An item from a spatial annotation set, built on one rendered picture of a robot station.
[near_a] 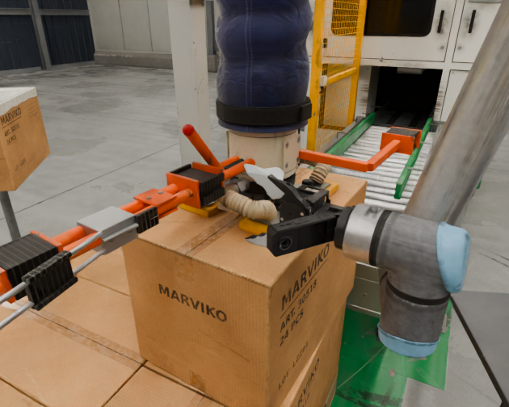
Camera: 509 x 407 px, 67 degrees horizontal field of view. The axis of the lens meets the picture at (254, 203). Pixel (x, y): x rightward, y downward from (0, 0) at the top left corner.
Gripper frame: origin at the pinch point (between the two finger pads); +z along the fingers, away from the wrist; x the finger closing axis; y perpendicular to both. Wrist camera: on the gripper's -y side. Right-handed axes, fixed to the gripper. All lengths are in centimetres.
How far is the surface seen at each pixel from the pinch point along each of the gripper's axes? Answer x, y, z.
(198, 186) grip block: 1.6, -0.9, 9.5
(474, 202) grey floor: -109, 292, -25
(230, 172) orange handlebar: 0.6, 10.8, 10.7
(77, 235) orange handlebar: 0.2, -23.4, 14.8
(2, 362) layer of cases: -52, -27, 62
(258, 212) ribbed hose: -6.6, 9.9, 2.8
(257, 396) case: -44.0, -3.1, -5.2
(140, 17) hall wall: 40, 823, 966
